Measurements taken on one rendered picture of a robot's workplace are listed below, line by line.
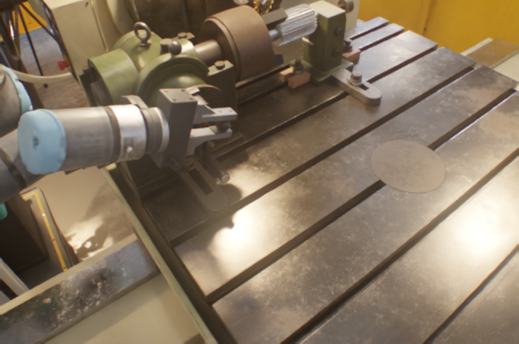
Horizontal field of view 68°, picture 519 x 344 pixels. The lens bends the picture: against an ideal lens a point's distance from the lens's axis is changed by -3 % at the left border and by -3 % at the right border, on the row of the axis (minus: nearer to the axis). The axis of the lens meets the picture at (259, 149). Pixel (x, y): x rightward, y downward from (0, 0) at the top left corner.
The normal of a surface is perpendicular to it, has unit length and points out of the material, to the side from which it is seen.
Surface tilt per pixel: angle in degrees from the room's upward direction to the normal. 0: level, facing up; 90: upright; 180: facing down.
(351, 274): 0
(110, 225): 0
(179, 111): 90
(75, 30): 90
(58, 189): 0
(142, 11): 90
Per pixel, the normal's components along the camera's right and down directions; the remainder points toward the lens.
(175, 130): 0.59, 0.55
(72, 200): -0.03, -0.72
